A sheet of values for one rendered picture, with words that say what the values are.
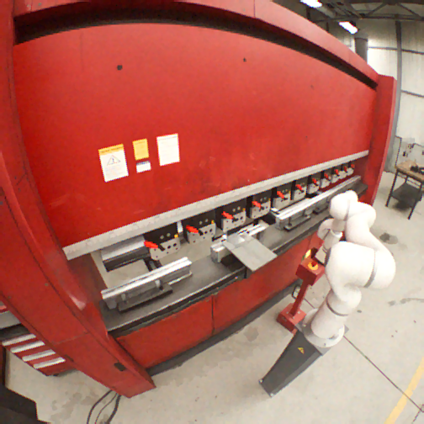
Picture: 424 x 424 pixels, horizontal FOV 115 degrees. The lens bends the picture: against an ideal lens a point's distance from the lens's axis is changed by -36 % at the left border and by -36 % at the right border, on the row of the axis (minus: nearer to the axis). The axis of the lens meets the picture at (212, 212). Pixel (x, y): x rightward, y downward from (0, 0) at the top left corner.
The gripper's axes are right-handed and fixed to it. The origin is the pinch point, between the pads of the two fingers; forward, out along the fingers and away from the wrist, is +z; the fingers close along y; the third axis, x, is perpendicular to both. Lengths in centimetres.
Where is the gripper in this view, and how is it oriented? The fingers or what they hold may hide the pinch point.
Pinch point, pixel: (319, 263)
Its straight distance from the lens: 159.2
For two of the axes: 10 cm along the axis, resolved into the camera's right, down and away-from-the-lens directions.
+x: 7.9, -3.7, 4.9
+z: -0.3, 7.8, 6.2
